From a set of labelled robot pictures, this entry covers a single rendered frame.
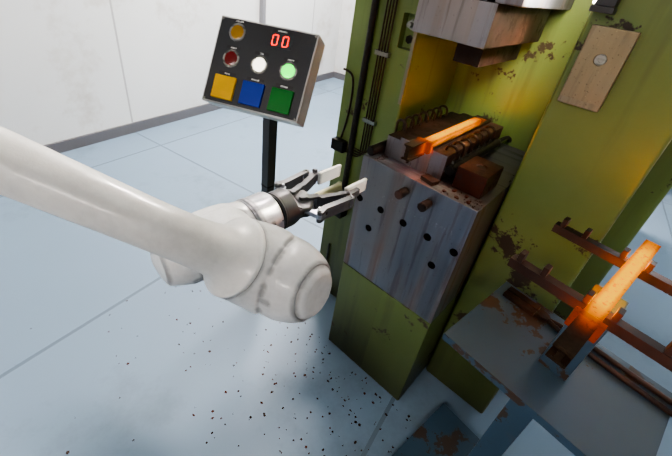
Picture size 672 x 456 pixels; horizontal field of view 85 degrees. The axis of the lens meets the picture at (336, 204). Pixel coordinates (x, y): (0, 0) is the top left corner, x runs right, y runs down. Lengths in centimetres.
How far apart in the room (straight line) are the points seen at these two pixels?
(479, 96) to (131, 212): 131
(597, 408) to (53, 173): 99
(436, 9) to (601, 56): 38
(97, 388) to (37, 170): 135
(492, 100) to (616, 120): 53
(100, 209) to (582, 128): 100
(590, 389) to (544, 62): 96
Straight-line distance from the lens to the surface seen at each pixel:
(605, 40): 104
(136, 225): 41
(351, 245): 132
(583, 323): 68
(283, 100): 120
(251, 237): 44
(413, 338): 136
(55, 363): 184
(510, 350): 97
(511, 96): 148
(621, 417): 102
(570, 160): 111
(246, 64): 129
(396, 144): 113
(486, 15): 98
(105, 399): 169
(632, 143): 108
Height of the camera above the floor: 140
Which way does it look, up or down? 33 degrees down
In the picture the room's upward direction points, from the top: 9 degrees clockwise
